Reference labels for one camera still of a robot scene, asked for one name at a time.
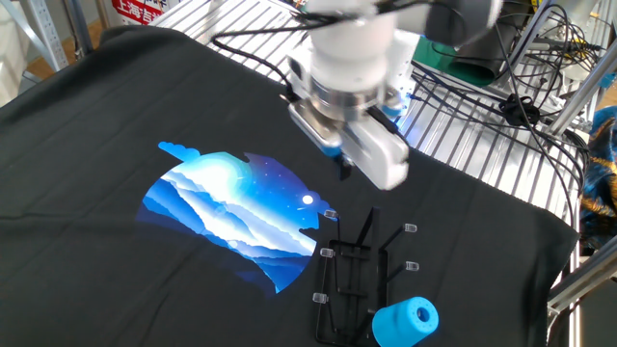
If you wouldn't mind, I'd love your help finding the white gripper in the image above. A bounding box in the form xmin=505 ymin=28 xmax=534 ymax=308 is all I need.
xmin=287 ymin=40 xmax=411 ymax=192

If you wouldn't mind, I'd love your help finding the blue plastic cup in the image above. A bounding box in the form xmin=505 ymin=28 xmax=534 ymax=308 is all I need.
xmin=371 ymin=295 xmax=441 ymax=347

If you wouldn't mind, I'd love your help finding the green mat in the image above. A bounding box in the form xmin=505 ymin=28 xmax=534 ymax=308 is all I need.
xmin=412 ymin=36 xmax=497 ymax=89

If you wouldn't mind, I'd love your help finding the black rolled mat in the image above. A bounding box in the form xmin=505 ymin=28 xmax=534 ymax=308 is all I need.
xmin=455 ymin=18 xmax=529 ymax=83

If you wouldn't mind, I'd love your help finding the black cloth with blue print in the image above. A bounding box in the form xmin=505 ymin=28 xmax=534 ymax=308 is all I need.
xmin=0 ymin=24 xmax=581 ymax=347

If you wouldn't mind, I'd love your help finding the blue gold patterned cloth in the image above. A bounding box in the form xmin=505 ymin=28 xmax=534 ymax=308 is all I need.
xmin=577 ymin=106 xmax=617 ymax=256

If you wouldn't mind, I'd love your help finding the red white sign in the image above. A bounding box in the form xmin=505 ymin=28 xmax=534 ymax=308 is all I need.
xmin=110 ymin=0 xmax=170 ymax=26

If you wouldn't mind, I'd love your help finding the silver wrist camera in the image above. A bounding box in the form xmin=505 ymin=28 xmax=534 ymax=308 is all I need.
xmin=287 ymin=98 xmax=347 ymax=159

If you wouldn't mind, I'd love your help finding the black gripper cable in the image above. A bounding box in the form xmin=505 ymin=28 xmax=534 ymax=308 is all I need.
xmin=365 ymin=104 xmax=402 ymax=139

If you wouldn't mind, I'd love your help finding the black wire cup rack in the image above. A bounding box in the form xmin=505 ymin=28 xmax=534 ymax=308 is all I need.
xmin=311 ymin=205 xmax=419 ymax=347

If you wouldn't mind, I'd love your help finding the black camera cable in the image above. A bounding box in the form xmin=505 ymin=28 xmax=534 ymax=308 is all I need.
xmin=210 ymin=13 xmax=338 ymax=102

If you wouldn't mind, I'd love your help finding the black round cable adapter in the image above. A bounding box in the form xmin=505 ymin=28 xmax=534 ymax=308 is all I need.
xmin=497 ymin=93 xmax=542 ymax=127

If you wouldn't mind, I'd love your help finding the aluminium frame post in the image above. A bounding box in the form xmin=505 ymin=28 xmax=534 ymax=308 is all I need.
xmin=547 ymin=47 xmax=617 ymax=139

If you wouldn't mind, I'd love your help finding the aluminium frame bar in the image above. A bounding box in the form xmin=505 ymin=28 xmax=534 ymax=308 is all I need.
xmin=547 ymin=250 xmax=617 ymax=314

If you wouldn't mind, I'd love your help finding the dark grey metal post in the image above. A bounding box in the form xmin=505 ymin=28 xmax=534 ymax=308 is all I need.
xmin=65 ymin=0 xmax=95 ymax=57

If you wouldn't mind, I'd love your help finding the grey perforated metal post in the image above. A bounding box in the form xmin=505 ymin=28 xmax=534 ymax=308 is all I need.
xmin=18 ymin=0 xmax=68 ymax=72

